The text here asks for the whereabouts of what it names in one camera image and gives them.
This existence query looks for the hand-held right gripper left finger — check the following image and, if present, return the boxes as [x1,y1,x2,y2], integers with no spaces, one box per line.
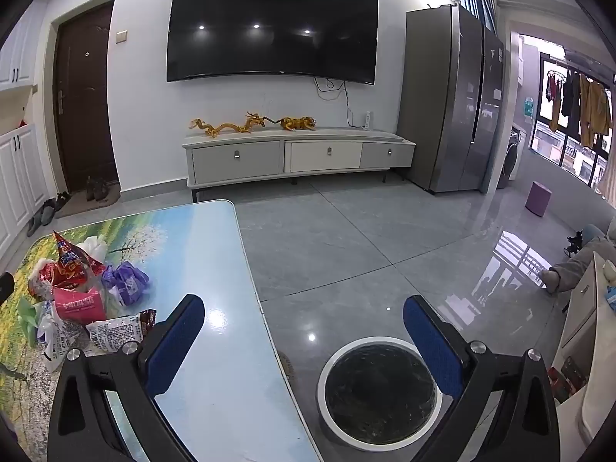
[48,293,208,462]

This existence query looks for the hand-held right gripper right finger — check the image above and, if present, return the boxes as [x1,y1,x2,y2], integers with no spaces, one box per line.
[403,295,561,462]

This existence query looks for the red snack packet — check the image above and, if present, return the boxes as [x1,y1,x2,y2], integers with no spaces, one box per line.
[52,230,104,290]

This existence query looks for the white round trash bin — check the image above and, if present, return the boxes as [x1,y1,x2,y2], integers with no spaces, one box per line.
[316,338,442,446]

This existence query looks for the purple plastic bag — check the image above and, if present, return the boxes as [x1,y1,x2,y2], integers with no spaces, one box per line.
[101,261,151,306]

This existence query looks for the green wrapper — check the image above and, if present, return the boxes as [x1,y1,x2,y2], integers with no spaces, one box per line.
[18,296,51,342]

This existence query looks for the brown white snack wrapper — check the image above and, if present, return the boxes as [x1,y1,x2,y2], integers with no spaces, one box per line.
[85,309,158,351]

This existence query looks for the pink packet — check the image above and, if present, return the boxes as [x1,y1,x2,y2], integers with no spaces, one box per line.
[52,285,107,325]

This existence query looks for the grey slippers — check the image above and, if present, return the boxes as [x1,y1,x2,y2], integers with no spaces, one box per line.
[26,199,57,236]

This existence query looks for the doormat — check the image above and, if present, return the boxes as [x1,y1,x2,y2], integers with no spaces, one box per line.
[55,192,121,219]

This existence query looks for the brown boots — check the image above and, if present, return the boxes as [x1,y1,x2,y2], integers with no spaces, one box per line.
[85,176,109,201]

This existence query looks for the white side table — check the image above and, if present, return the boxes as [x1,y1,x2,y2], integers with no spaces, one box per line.
[551,250,616,444]

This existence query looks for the purple stool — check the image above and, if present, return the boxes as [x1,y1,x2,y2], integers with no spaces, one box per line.
[526,180,554,216]

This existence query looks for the brown entrance door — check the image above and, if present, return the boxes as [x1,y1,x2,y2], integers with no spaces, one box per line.
[52,0,120,196]

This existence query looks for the white television cabinet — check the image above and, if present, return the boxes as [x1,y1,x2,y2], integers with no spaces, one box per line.
[182,126,416,203]

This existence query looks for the grey washing machine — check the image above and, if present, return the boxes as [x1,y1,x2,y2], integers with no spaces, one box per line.
[498,125,523,189]

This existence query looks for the golden dragon figurine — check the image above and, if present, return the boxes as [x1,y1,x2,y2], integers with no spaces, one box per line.
[189,112,267,138]

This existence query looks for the black framed window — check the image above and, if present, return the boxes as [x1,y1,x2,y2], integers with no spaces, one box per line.
[529,50,616,188]

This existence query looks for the grey double door fridge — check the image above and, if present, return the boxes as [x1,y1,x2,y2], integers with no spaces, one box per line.
[395,4,505,194]

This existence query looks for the golden tiger figurine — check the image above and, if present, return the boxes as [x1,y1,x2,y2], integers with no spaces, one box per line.
[274,116,317,132]

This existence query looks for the black hanging garment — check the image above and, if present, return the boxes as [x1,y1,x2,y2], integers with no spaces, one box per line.
[562,70,581,128]

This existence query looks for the yellow hanging garment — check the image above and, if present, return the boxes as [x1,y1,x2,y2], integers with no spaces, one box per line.
[577,74,613,147]

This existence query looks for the blue curtain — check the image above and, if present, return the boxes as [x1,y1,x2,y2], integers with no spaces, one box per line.
[459,0,497,34]

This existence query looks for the black television cable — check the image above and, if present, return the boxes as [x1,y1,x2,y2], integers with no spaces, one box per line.
[314,76,367,128]

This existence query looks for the black wall television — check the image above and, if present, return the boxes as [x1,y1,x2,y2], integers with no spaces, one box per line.
[166,0,379,86]

